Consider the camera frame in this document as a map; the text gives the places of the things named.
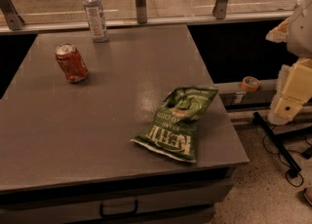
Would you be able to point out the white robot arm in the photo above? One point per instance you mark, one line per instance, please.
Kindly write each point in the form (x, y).
(294, 84)

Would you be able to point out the green jalapeno chip bag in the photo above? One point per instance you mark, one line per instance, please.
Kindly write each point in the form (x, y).
(173, 130)

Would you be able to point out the grey metal ledge box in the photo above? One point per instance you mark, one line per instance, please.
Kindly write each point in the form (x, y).
(232, 93)

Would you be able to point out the red crushed soda can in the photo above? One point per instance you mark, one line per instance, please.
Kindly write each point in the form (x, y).
(71, 63)

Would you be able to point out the roll of tan tape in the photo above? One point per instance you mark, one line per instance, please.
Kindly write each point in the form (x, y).
(250, 84)

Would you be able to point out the grey cabinet drawer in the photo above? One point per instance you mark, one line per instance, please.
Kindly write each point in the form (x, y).
(189, 203)

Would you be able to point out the clear plastic water bottle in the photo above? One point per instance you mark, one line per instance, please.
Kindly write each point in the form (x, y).
(96, 20)

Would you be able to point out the black metal stand base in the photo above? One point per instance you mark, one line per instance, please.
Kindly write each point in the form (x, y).
(278, 140)

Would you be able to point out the shoe tip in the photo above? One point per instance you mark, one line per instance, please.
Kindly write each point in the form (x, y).
(307, 192)

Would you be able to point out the middle metal railing post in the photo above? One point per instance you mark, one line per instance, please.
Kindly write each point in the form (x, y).
(141, 11)

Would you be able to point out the left metal railing post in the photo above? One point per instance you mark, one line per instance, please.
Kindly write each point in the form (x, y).
(13, 19)

